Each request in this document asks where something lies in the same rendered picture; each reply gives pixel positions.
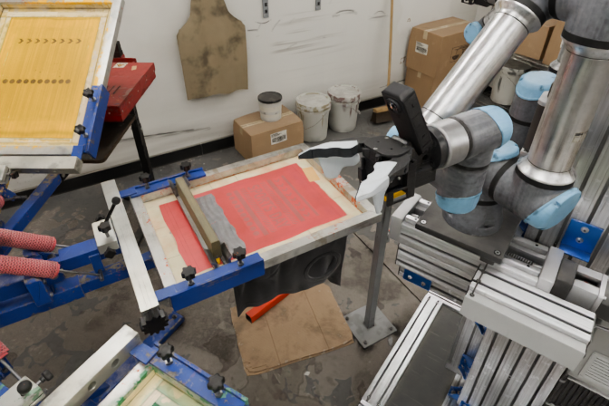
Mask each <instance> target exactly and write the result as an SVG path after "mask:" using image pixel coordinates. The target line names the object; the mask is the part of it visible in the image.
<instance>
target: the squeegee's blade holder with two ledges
mask: <svg viewBox="0 0 609 406"><path fill-rule="evenodd" d="M177 200H178V202H179V204H180V206H181V208H182V210H183V211H184V213H185V215H186V217H187V219H188V222H189V224H190V225H191V227H192V228H193V230H194V232H195V234H196V236H197V238H198V241H199V243H200V244H201V245H202V247H203V249H205V248H206V249H208V247H207V245H206V243H205V241H204V240H203V238H202V236H201V235H200V233H199V231H198V229H197V227H196V225H195V223H194V221H193V219H192V218H191V216H190V214H189V212H188V210H187V208H186V207H185V205H184V203H183V201H182V199H181V197H180V196H178V197H177Z"/></svg>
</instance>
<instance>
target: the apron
mask: <svg viewBox="0 0 609 406"><path fill-rule="evenodd" d="M177 41H178V46H179V55H180V60H181V65H182V71H183V76H184V82H185V87H186V93H187V98H188V100H192V99H200V98H205V97H208V96H211V95H214V94H229V93H232V92H234V91H236V90H248V76H247V39H246V28H245V25H244V24H243V23H242V21H241V20H238V19H237V18H235V17H234V16H233V15H232V14H231V13H230V12H229V11H228V10H227V6H226V3H225V1H224V0H191V2H190V17H189V19H188V21H187V22H186V23H185V24H184V25H183V26H182V27H181V28H180V29H179V32H178V34H177Z"/></svg>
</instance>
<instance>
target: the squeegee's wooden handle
mask: <svg viewBox="0 0 609 406"><path fill-rule="evenodd" d="M175 181H176V186H177V191H178V194H179V196H180V197H181V199H182V201H183V203H184V205H185V207H186V208H187V210H188V212H189V214H190V216H191V218H192V219H193V221H194V223H195V225H196V227H197V229H198V231H199V233H200V235H201V236H202V238H203V240H204V241H205V243H206V245H207V247H208V249H209V251H210V253H211V255H212V256H213V257H214V259H217V258H220V257H222V252H221V246H220V241H219V239H218V237H217V235H216V233H215V232H214V230H213V228H212V227H211V225H210V224H209V222H208V220H207V218H206V217H205V215H204V213H203V211H202V210H201V208H200V206H199V205H198V202H197V201H196V200H195V198H194V196H193V195H192V193H191V191H190V189H189V187H188V185H187V184H186V182H185V180H184V179H183V178H182V177H179V178H175Z"/></svg>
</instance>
